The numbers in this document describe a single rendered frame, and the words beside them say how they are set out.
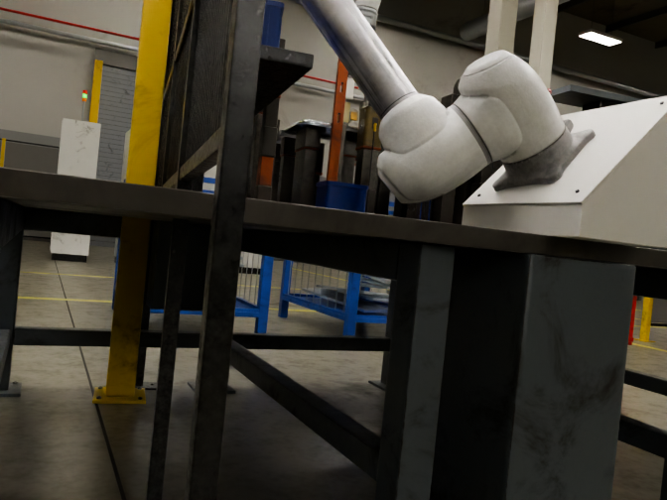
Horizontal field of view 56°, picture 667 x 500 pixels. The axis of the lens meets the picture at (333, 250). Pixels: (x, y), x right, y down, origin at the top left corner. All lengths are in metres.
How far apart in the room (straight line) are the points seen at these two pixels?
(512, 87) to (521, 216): 0.27
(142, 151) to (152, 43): 0.39
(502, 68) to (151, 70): 1.41
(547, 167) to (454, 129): 0.22
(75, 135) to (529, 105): 8.63
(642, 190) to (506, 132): 0.29
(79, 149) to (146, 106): 7.27
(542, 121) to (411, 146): 0.27
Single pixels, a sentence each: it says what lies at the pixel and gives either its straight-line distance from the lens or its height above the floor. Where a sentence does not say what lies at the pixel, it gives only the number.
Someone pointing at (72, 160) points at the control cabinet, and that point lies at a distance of 9.61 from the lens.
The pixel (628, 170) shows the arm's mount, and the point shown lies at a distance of 1.35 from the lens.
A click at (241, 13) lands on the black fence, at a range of 0.70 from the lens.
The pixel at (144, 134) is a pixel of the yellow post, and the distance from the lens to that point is 2.36.
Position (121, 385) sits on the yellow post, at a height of 0.06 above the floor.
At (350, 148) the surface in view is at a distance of 2.02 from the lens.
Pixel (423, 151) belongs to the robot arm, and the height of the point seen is 0.85.
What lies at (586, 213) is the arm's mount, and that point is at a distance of 1.27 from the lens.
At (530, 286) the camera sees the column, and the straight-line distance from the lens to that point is 1.27.
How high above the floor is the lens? 0.64
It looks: 1 degrees down
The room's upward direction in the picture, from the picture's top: 6 degrees clockwise
